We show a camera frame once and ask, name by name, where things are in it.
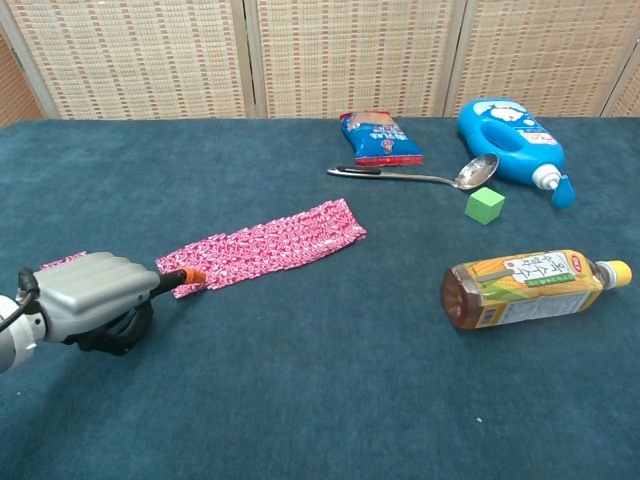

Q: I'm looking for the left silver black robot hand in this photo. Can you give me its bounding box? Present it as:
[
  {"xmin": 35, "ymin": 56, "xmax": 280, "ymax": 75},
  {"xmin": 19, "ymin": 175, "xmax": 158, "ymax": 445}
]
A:
[{"xmin": 18, "ymin": 251, "xmax": 208, "ymax": 358}]

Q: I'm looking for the green cube block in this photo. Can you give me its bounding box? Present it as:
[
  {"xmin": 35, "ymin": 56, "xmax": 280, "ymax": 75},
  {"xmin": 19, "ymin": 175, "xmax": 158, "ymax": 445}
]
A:
[{"xmin": 464, "ymin": 187, "xmax": 507, "ymax": 226}]

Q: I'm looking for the blue detergent bottle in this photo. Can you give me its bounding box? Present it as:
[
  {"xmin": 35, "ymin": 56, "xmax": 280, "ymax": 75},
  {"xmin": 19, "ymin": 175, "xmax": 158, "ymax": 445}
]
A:
[{"xmin": 456, "ymin": 97, "xmax": 577, "ymax": 209}]

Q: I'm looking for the blue red snack bag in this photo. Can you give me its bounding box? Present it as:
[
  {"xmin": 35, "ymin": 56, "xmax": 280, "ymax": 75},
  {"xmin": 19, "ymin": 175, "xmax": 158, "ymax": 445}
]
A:
[{"xmin": 338, "ymin": 110, "xmax": 425, "ymax": 168}]

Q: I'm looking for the metal ladle black handle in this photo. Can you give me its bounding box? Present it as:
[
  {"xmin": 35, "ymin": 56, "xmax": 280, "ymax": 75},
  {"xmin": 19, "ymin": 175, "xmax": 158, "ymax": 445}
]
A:
[{"xmin": 326, "ymin": 152, "xmax": 500, "ymax": 191}]

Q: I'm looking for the woven bamboo screen panel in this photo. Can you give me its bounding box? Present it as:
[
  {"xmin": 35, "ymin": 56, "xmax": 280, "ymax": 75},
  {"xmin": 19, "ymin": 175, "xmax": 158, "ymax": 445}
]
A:
[
  {"xmin": 0, "ymin": 0, "xmax": 254, "ymax": 121},
  {"xmin": 243, "ymin": 0, "xmax": 469, "ymax": 120},
  {"xmin": 599, "ymin": 43, "xmax": 640, "ymax": 119},
  {"xmin": 443, "ymin": 0, "xmax": 640, "ymax": 119},
  {"xmin": 0, "ymin": 24, "xmax": 51, "ymax": 129}
]

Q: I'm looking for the blue felt table cover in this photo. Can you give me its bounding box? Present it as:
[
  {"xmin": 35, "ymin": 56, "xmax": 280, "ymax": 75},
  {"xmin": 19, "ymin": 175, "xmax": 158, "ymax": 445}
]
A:
[{"xmin": 0, "ymin": 116, "xmax": 640, "ymax": 480}]

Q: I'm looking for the tea bottle yellow cap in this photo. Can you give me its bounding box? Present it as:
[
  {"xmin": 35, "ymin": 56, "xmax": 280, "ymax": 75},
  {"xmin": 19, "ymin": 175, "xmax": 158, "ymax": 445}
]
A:
[{"xmin": 439, "ymin": 249, "xmax": 633, "ymax": 333}]

